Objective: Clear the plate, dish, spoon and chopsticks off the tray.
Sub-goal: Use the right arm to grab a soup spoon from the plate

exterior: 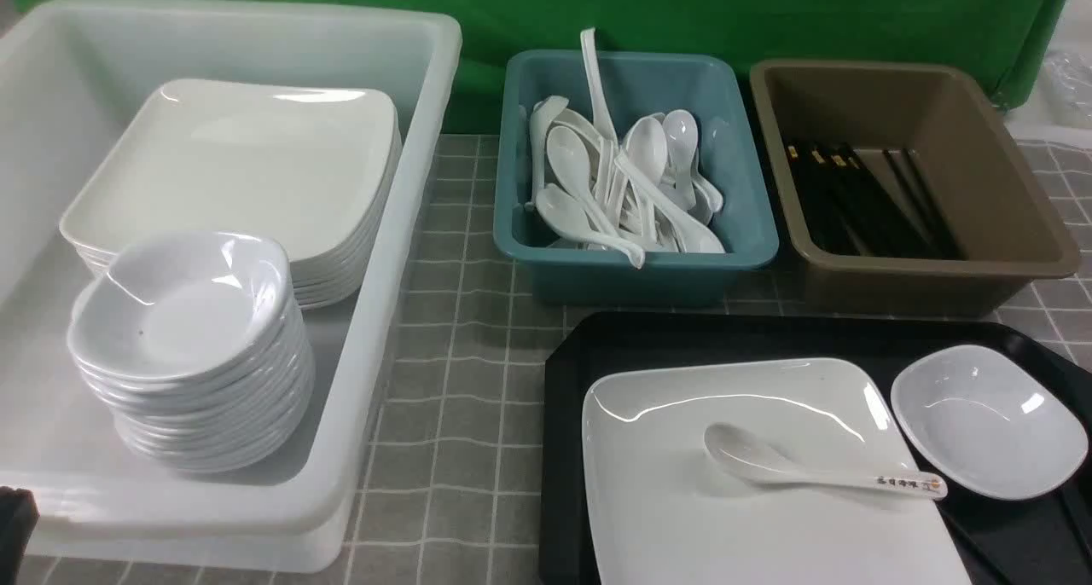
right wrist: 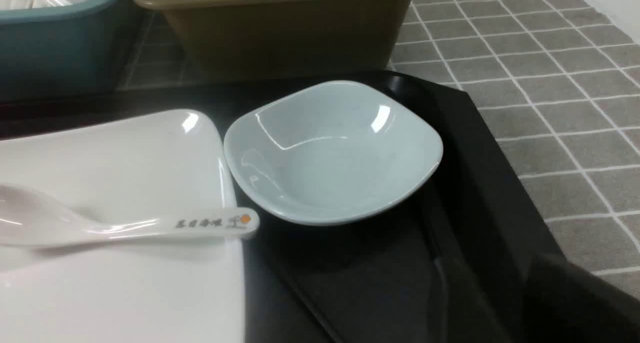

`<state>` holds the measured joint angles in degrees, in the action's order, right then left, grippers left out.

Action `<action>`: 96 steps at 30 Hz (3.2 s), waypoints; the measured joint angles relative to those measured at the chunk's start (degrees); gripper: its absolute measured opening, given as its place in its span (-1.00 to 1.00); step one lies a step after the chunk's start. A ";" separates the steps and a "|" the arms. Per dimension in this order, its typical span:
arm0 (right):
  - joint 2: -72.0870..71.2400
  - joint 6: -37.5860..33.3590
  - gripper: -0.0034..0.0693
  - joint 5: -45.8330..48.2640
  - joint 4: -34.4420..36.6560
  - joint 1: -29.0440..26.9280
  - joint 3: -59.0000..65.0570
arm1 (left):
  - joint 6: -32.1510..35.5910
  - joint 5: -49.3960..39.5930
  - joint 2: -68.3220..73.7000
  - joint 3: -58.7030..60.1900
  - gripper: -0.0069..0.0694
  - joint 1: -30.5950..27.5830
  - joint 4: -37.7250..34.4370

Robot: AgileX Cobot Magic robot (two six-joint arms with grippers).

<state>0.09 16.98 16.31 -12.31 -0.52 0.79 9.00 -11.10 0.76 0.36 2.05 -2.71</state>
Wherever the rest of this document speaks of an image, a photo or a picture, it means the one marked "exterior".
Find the upright white spoon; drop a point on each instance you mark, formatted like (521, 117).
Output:
(601, 116)

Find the teal plastic bin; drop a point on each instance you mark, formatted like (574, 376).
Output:
(636, 84)

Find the grey checked tablecloth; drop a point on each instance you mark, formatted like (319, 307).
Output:
(451, 488)

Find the white square rice plate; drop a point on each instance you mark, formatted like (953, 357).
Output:
(662, 511)

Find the brown plastic bin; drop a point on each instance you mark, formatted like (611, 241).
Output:
(985, 189)

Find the green backdrop cloth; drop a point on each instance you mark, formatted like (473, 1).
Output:
(998, 43)

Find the pile of white spoons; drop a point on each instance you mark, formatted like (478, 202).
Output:
(642, 195)

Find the stack of white bowls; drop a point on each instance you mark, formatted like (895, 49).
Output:
(196, 344)

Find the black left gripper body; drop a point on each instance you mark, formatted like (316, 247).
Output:
(19, 517)

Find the large white plastic tub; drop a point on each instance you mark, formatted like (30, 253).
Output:
(74, 74)

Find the stack of white square plates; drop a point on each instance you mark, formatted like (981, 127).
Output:
(308, 167)

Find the bundle of black chopsticks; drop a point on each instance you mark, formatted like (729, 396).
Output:
(849, 211)

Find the white ceramic soup spoon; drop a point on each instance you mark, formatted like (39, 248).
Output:
(747, 456)

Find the black serving tray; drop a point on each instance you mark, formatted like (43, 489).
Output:
(1000, 542)

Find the small white bowl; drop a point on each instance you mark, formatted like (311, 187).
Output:
(987, 424)

